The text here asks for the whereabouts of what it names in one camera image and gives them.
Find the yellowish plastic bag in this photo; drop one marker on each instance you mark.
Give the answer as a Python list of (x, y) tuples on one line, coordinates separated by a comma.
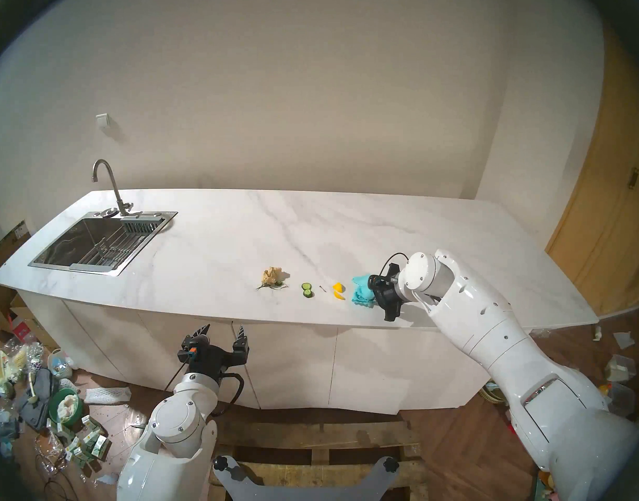
[(9, 372)]

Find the clear plastic box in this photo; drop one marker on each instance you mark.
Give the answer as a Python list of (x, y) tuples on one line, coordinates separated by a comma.
[(622, 401)]

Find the small green white carton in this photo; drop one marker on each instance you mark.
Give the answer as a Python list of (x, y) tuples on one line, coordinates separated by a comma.
[(90, 425), (99, 446), (73, 450)]

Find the open brown cardboard box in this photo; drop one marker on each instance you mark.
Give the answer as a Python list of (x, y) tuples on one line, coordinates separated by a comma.
[(37, 333)]

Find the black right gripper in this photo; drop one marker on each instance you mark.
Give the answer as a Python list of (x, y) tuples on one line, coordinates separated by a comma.
[(388, 294)]

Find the clear lidded container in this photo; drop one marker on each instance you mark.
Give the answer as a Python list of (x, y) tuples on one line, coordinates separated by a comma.
[(619, 368)]

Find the steel sink drain rack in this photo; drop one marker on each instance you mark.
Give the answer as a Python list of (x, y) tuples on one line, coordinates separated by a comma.
[(116, 249)]

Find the teal cleaning cloth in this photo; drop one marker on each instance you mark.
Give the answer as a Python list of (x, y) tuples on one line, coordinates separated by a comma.
[(360, 291)]

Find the white round container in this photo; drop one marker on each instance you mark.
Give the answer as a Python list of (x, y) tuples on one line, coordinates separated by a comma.
[(59, 364)]

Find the brown paper scrap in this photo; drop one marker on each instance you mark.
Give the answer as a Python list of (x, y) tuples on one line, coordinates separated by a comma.
[(271, 276)]

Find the white wall socket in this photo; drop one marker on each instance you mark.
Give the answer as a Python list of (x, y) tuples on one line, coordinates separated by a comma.
[(103, 120)]

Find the white foam net sleeve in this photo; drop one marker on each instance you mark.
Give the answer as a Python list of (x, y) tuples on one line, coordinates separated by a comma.
[(107, 395)]

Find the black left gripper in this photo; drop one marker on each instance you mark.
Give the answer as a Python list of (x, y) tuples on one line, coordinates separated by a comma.
[(212, 356)]

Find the black star knob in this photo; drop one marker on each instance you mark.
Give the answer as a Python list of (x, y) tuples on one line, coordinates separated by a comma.
[(222, 463), (391, 464)]

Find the green bowl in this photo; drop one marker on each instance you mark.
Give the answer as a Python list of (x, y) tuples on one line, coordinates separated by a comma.
[(56, 406)]

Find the wooden door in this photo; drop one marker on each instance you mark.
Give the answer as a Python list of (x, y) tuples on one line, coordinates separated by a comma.
[(612, 218)]

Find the white paper scrap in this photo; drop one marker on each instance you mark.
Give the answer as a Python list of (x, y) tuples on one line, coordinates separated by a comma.
[(108, 479)]

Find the round steel sink cap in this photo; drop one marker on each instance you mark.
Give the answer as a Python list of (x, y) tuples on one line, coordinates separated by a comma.
[(109, 211)]

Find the white kitchen counter cabinet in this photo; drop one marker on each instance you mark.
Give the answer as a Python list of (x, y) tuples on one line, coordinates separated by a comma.
[(298, 364)]

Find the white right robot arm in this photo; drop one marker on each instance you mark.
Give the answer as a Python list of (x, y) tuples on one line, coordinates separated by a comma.
[(486, 322)]

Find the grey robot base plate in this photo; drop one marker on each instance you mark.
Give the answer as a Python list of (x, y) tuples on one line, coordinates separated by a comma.
[(298, 492)]

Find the woven basket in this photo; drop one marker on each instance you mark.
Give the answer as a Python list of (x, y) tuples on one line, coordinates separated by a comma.
[(492, 394)]

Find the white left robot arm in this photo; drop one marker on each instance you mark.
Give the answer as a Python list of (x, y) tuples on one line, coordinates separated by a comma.
[(176, 427)]

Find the grey bag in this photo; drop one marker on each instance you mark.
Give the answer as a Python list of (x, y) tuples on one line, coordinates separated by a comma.
[(37, 401)]

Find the white crumpled paper sheet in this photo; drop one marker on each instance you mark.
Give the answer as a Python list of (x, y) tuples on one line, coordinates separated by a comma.
[(623, 340)]

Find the curved steel faucet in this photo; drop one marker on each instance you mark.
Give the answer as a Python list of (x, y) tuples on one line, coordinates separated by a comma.
[(115, 189)]

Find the small red box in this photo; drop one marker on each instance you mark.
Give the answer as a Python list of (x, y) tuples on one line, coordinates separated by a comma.
[(19, 330)]

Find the stainless steel sink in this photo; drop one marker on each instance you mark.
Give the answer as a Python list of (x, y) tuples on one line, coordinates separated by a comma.
[(74, 239)]

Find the flat cardboard sheet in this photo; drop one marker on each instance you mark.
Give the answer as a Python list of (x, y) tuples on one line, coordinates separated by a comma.
[(9, 241)]

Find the brass door hinge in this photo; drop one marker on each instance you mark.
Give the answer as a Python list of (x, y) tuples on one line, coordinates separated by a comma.
[(633, 178)]

